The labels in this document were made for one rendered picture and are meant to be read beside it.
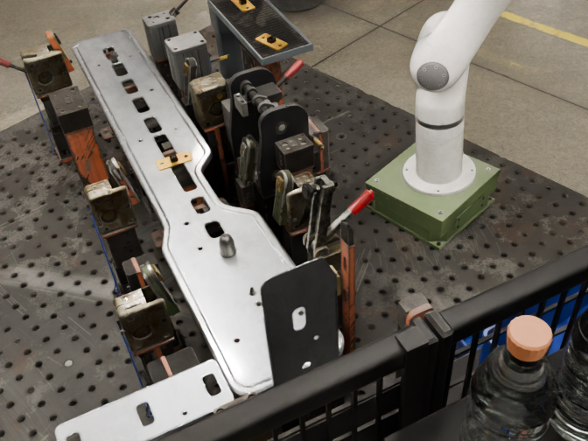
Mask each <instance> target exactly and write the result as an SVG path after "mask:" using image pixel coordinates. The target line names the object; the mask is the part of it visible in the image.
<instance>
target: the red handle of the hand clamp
mask: <svg viewBox="0 0 588 441"><path fill-rule="evenodd" d="M374 195H375V193H374V192H373V191H372V190H370V191H369V190H368V189H367V190H366V191H365V192H364V193H363V194H362V195H361V196H360V197H359V198H358V199H356V200H355V201H354V202H353V203H352V204H351V205H350V206H349V207H348V209H347V210H346V211H345V212H344V213H343V214H342V215H341V216H340V217H339V218H337V219H336V220H335V221H334V222H333V223H332V224H331V225H330V226H329V227H328V230H327V237H326V241H328V240H329V239H330V238H331V237H332V236H333V235H335V234H336V233H337V232H338V231H339V230H340V229H341V225H340V221H341V220H343V219H345V220H346V222H349V221H350V220H351V219H352V218H353V217H354V216H355V215H357V214H358V213H359V212H360V211H361V210H362V209H363V208H364V207H365V206H366V205H367V204H369V203H370V202H371V201H372V200H373V199H374V198H375V196H374Z"/></svg>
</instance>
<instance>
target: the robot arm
mask: <svg viewBox="0 0 588 441"><path fill-rule="evenodd" d="M512 1H513V0H455V1H454V3H453V4H452V6H451V7H450V9H449V10H448V11H441V12H439V13H436V14H434V15H433V16H431V17H430V18H429V19H428V20H427V21H426V23H425V24H424V26H423V28H422V30H421V31H420V34H419V37H418V39H417V42H416V45H415V48H414V51H413V53H412V56H411V60H410V65H409V68H410V73H411V76H412V78H413V80H414V82H415V83H416V104H415V111H416V154H415V155H413V156H412V157H410V158H409V159H408V160H407V161H406V163H405V164H404V167H403V172H402V173H403V178H404V180H405V182H406V183H407V185H408V186H409V187H410V188H412V189H413V190H415V191H417V192H419V193H422V194H426V195H430V196H448V195H453V194H455V193H460V192H462V191H464V190H465V189H466V188H467V187H468V186H470V184H471V183H472V182H473V181H474V179H475V174H476V168H475V165H474V163H473V161H472V160H471V159H470V158H469V157H468V156H467V155H465V154H464V152H463V142H464V120H465V101H466V86H467V79H468V72H469V65H470V63H471V61H472V59H473V57H474V55H475V54H476V52H477V51H478V50H479V48H480V46H481V45H482V43H483V41H484V40H485V38H486V36H487V34H488V33H489V32H490V30H491V29H492V27H493V26H494V24H495V22H496V21H497V19H498V18H499V17H500V15H501V14H502V12H503V11H504V10H505V9H506V8H507V7H508V6H509V4H510V3H511V2H512Z"/></svg>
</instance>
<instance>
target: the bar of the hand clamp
mask: <svg viewBox="0 0 588 441"><path fill-rule="evenodd" d="M334 187H338V183H337V182H333V181H331V180H330V179H329V178H328V177H327V176H326V175H325V174H324V175H320V176H317V177H315V178H314V184H313V187H312V186H311V185H310V184H309V183H305V184H303V186H302V194H303V195H304V197H305V198H306V199H311V212H310V220H309V227H308V235H307V242H306V248H307V250H309V249H312V246H311V242H312V241H313V240H315V242H314V249H313V253H314V250H315V249H316V248H318V247H321V246H325V245H326V237H327V230H328V224H329V218H330V212H331V206H332V200H333V190H334Z"/></svg>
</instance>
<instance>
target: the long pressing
mask: <svg viewBox="0 0 588 441"><path fill-rule="evenodd" d="M109 48H113V49H114V51H115V53H116V55H117V58H118V60H119V61H118V62H116V63H112V62H111V59H107V57H106V55H105V53H104V52H103V50H105V49H109ZM72 51H73V54H74V56H75V58H76V59H77V61H78V63H79V65H80V68H81V70H82V72H83V73H84V74H85V76H86V78H87V81H88V83H89V85H90V87H91V88H92V90H93V92H94V95H95V97H96V99H97V101H98V102H99V104H100V105H101V108H102V110H103V112H104V114H105V116H106V117H107V119H108V122H109V124H110V126H111V128H112V130H113V131H114V133H115V135H116V137H117V139H118V141H119V143H120V145H121V146H122V149H123V151H124V153H125V155H126V157H127V159H128V160H129V163H130V165H131V166H132V168H133V170H134V172H135V174H136V176H137V178H138V180H139V182H140V184H141V186H142V188H143V190H144V192H145V194H146V196H147V197H148V199H149V201H150V203H151V205H152V207H153V209H154V211H155V213H156V215H157V217H158V219H159V221H160V223H161V225H162V227H163V229H164V234H163V241H162V253H163V256H164V259H165V260H166V262H167V264H168V266H169V268H170V270H171V273H172V274H173V276H174V278H175V280H176V282H177V284H178V287H179V288H180V290H181V292H182V294H183V296H184V298H185V301H186V303H187V305H188V307H189V309H190V311H191V313H192V315H193V317H194V319H195V321H196V323H197V325H198V327H199V329H200V331H201V333H202V335H203V337H204V339H205V341H206V343H207V345H208V347H209V349H210V351H211V353H212V355H213V357H214V359H215V361H216V362H217V363H218V365H219V367H220V370H221V372H222V373H223V375H224V377H225V379H226V382H227V385H228V386H229V388H230V390H231V391H232V392H233V393H234V394H236V395H237V396H245V395H246V394H248V393H251V392H253V391H254V392H256V393H257V394H260V393H262V392H264V391H266V390H268V389H272V388H273V383H272V377H271V371H270V360H269V354H268V348H267V342H266V336H265V331H264V324H263V306H262V305H261V306H257V305H256V303H257V301H261V302H262V300H261V294H260V288H261V286H262V284H263V282H264V281H265V280H267V279H268V278H270V277H272V276H274V275H276V274H279V273H281V272H284V271H286V270H289V269H292V268H294V267H296V265H295V263H294V262H293V261H292V260H291V258H290V256H289V255H288V253H287V252H286V250H285V249H284V247H283V246H282V244H281V243H280V241H279V240H278V239H277V237H276V236H275V234H274V233H273V231H272V230H271V228H270V226H269V225H268V224H267V222H266V221H265V219H264V218H263V217H262V216H261V215H260V214H259V213H258V212H257V211H254V210H249V209H245V208H239V207H235V206H228V205H225V204H223V203H222V202H221V201H220V199H219V198H218V196H217V195H216V193H215V192H214V189H213V188H212V187H211V186H210V184H209V182H208V181H207V179H206V177H205V176H204V170H205V169H206V168H207V166H208V165H209V163H210V162H211V160H212V158H213V153H212V150H211V148H210V146H209V145H208V143H207V141H206V140H205V139H204V137H203V136H202V135H201V134H200V132H199V130H198V129H197V127H196V126H195V124H194V123H193V121H192V119H191V118H190V116H189V115H188V114H187V113H186V111H185V109H184V108H183V106H182V105H181V103H180V102H179V100H178V98H177V97H176V95H175V94H174V93H173V92H172V90H171V88H170V87H169V86H168V84H167V83H166V81H165V79H164V78H163V76H162V75H161V73H160V72H159V71H158V69H157V68H156V66H155V65H154V63H153V62H152V60H151V58H150V57H149V55H148V54H147V52H146V51H145V50H144V48H143V47H142V45H141V44H140V42H139V41H138V39H137V37H136V36H135V34H134V33H133V32H132V30H130V29H127V28H123V29H121V30H119V31H112V32H110V33H106V34H103V35H100V36H96V37H93V38H88V39H84V40H82V41H79V42H77V43H76V44H74V45H73V47H72ZM130 56H131V57H130ZM117 64H123V66H124V68H125V69H126V71H127V74H125V75H123V76H117V75H116V72H115V70H114V69H113V67H112V66H114V65H117ZM125 81H133V82H134V84H135V86H136V88H137V90H138V91H137V92H135V93H133V94H128V93H127V92H126V90H125V88H124V86H123V82H125ZM151 89H153V90H152V91H151ZM139 98H143V99H144V101H145V102H146V104H147V106H148V107H149V109H150V110H148V111H145V112H143V113H139V112H138V111H137V108H136V107H135V105H134V103H133V101H134V100H136V99H139ZM152 117H154V118H155V119H156V120H157V123H158V124H159V126H160V128H161V129H162V130H161V131H159V132H156V133H150V131H149V130H148V128H147V126H146V124H145V123H144V120H146V119H148V118H152ZM161 135H165V136H166V137H167V139H168V140H169V142H170V144H171V146H172V148H173V149H174V150H175V152H176V153H177V154H178V153H180V152H184V151H189V152H190V154H191V155H192V161H189V162H186V163H183V164H182V165H183V166H184V167H185V168H186V170H187V172H188V173H189V175H190V177H191V178H192V181H193V182H194V184H195V185H196V186H197V188H196V189H194V190H192V191H190V192H185V191H184V189H183V188H182V186H181V184H180V183H179V181H178V179H177V178H176V176H175V174H174V173H173V171H172V168H173V167H175V166H173V167H171V168H168V169H165V170H162V171H160V170H159V169H158V167H157V165H156V161H157V160H159V159H162V158H165V157H164V155H163V153H162V151H161V150H160V149H159V147H158V145H157V143H156V141H155V140H154V138H155V137H158V136H161ZM139 140H142V141H141V142H139ZM197 198H203V199H204V200H205V202H206V203H207V205H208V206H209V208H210V210H209V211H208V212H206V213H202V214H198V213H197V212H196V211H195V209H194V207H193V205H192V203H191V202H192V200H196V199H197ZM215 221H216V222H218V223H219V224H220V227H221V228H222V230H223V231H224V234H230V235H231V236H232V237H233V239H234V245H235V249H236V253H235V255H234V256H232V257H227V258H226V257H223V256H222V255H221V251H220V246H219V239H220V237H217V238H212V237H211V236H210V234H209V233H208V232H207V229H206V225H207V224H209V223H212V222H215ZM186 222H188V223H189V224H188V225H185V223H186ZM200 247H202V250H199V248H200ZM250 287H254V289H255V295H254V296H251V295H250V294H249V293H250ZM236 339H239V340H240V341H239V342H238V343H235V340H236Z"/></svg>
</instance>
